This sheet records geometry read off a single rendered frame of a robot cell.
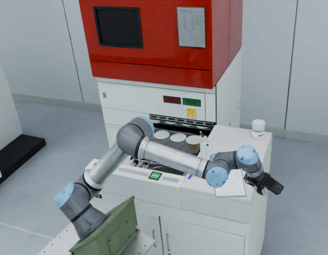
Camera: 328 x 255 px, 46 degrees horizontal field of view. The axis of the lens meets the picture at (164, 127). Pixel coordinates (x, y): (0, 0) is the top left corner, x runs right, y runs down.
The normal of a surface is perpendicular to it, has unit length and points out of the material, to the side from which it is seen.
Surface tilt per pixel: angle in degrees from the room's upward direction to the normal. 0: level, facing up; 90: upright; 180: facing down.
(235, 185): 0
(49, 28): 90
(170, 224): 90
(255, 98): 90
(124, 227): 90
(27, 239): 0
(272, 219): 0
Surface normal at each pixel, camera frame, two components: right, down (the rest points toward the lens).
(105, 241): 0.84, 0.22
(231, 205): -0.38, 0.50
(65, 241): -0.07, -0.86
